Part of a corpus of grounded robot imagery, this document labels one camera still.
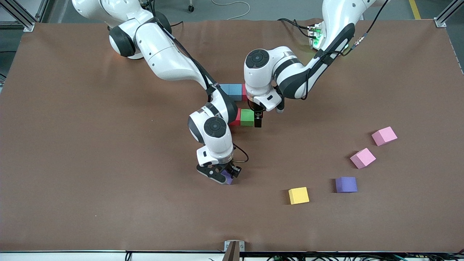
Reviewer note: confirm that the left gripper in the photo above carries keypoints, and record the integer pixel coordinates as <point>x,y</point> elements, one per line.
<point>257,113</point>

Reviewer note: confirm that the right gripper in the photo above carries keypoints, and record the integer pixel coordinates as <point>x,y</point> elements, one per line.
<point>233,169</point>

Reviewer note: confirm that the purple foam cube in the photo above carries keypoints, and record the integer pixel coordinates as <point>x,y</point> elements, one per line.
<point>346,185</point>
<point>228,178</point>

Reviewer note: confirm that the green foam cube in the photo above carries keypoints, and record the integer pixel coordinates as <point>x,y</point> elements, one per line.
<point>247,117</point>

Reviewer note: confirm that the red foam cube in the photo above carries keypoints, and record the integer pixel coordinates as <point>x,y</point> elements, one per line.
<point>243,92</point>
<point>237,119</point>

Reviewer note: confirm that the blue foam cube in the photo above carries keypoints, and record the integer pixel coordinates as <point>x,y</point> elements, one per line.
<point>225,90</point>
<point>236,92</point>

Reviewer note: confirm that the yellow foam cube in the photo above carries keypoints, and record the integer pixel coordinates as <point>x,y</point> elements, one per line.
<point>298,195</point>

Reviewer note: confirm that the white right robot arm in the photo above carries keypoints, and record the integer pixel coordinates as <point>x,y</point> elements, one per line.
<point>163,54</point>

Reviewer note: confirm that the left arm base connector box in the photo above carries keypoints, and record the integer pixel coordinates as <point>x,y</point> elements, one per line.
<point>315,34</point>

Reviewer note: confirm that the pink foam cube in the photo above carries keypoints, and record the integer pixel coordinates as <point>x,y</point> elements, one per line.
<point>384,136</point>
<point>362,158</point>

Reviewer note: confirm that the black caster wheel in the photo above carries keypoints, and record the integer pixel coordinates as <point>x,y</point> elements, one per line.
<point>190,8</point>

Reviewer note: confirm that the yellow floor tape strip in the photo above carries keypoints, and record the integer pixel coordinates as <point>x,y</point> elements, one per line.
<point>415,10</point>

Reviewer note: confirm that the grey metal bracket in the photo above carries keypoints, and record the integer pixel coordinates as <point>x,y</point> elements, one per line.
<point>227,245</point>

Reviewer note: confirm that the aluminium frame profile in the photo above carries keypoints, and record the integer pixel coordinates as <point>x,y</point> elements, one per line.
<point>21,21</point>
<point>444,18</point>
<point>42,9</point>

